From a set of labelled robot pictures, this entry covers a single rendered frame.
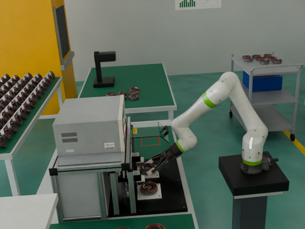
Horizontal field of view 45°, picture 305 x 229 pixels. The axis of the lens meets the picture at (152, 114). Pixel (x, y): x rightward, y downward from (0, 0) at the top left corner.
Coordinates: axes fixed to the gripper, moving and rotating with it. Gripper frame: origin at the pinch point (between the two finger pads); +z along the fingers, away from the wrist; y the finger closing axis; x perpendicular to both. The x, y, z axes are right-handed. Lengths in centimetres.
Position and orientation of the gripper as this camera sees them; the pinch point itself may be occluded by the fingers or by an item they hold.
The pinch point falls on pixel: (148, 168)
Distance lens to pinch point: 257.5
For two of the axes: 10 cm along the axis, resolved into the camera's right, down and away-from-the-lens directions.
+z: -8.3, 5.6, 0.6
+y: -1.8, -3.6, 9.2
